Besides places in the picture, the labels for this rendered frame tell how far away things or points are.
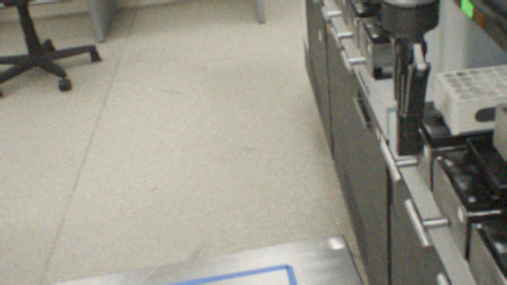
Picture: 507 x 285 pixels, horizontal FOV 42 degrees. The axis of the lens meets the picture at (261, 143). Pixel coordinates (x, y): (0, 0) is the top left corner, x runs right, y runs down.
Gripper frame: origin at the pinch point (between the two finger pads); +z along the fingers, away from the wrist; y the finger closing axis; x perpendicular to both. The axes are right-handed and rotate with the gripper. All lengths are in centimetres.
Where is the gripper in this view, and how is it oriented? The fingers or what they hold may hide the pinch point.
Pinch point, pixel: (407, 133)
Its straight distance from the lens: 98.7
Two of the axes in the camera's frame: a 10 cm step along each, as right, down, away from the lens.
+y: -0.6, -4.9, 8.7
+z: 0.9, 8.7, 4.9
